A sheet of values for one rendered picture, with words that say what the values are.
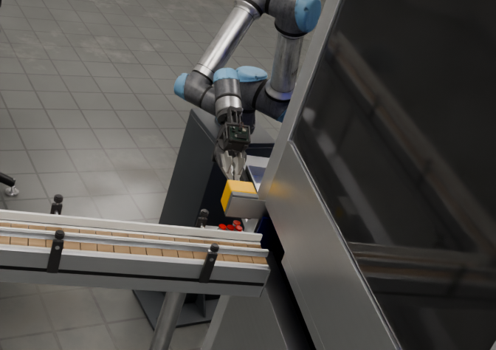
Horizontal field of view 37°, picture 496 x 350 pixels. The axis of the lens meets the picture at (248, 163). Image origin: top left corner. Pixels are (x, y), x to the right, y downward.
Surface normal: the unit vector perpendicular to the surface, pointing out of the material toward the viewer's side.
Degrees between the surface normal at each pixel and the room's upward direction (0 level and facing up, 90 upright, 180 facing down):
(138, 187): 0
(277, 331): 90
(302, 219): 90
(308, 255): 90
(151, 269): 90
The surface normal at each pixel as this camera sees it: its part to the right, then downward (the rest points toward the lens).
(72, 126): 0.29, -0.83
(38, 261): 0.22, 0.55
